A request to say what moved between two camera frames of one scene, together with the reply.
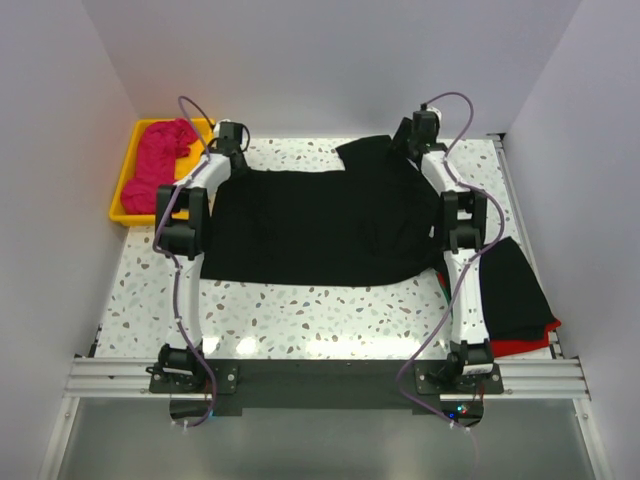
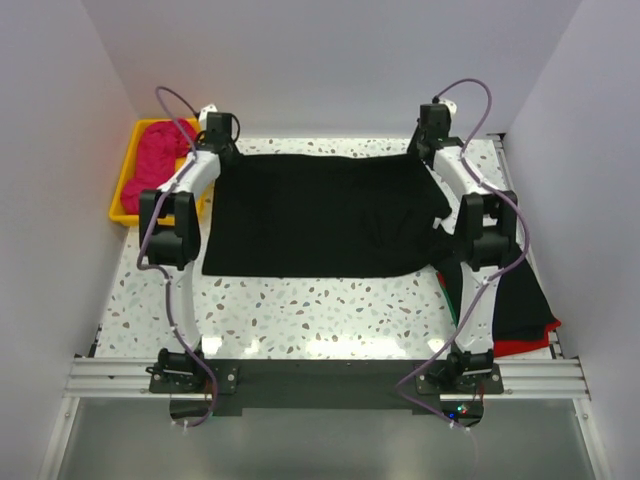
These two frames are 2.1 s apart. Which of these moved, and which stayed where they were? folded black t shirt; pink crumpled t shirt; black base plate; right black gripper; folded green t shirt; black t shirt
Moved: right black gripper; black t shirt
Stayed: pink crumpled t shirt; folded black t shirt; folded green t shirt; black base plate
